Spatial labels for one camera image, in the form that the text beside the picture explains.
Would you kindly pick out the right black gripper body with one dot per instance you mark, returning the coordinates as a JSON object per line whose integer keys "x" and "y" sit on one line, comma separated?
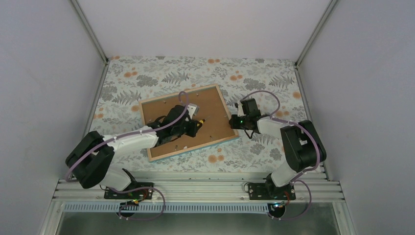
{"x": 241, "y": 125}

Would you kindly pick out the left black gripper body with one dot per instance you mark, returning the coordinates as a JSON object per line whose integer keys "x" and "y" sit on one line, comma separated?
{"x": 177, "y": 130}

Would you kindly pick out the teal wooden picture frame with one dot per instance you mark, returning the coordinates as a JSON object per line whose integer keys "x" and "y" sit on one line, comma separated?
{"x": 206, "y": 123}

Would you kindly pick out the yellow black screwdriver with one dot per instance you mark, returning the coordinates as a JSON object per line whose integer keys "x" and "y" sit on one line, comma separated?
{"x": 202, "y": 121}

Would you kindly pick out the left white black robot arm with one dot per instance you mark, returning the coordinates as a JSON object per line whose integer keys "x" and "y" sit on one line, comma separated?
{"x": 90, "y": 161}

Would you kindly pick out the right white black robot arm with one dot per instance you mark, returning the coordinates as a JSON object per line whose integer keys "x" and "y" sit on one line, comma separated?
{"x": 303, "y": 148}

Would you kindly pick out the floral patterned table mat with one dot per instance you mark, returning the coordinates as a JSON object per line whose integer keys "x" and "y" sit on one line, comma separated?
{"x": 130, "y": 79}

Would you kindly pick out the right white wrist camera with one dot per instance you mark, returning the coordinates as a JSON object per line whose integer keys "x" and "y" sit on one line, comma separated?
{"x": 240, "y": 111}

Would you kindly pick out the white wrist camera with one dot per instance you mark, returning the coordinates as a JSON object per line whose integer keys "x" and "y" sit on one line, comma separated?
{"x": 192, "y": 109}
{"x": 240, "y": 111}

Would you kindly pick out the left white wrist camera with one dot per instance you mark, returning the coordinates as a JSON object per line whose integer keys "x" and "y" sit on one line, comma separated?
{"x": 192, "y": 109}

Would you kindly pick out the brown frame backing board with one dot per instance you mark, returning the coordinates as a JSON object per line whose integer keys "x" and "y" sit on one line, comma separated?
{"x": 212, "y": 108}

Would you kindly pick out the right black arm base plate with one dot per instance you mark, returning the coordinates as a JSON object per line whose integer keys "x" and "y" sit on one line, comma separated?
{"x": 259, "y": 191}

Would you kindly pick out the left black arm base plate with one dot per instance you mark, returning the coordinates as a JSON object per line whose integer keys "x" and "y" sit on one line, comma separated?
{"x": 145, "y": 193}

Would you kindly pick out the grey slotted cable duct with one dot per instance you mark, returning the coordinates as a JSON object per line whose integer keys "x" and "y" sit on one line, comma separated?
{"x": 149, "y": 207}

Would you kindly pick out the aluminium mounting rail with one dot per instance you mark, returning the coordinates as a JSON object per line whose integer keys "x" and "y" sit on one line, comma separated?
{"x": 200, "y": 191}

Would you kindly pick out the right aluminium corner post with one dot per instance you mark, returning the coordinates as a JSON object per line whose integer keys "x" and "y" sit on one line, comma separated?
{"x": 316, "y": 31}

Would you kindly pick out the aluminium corner post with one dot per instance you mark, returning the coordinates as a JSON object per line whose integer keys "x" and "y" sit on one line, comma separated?
{"x": 316, "y": 31}
{"x": 89, "y": 30}

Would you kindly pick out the left aluminium corner post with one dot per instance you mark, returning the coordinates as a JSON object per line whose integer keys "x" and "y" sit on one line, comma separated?
{"x": 89, "y": 30}

